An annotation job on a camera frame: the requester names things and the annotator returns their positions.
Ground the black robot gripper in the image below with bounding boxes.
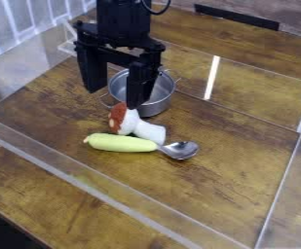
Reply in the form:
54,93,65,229
74,0,166,109

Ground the small silver metal pot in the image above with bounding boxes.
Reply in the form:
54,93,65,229
101,69,180,118

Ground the red white plush mushroom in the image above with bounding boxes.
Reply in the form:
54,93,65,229
109,102,166,145

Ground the black bar on table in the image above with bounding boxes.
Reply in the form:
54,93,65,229
194,4,280,31

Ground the clear acrylic triangular bracket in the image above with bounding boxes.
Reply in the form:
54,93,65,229
58,20,77,56

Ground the black cable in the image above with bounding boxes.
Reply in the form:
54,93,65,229
140,0,174,17

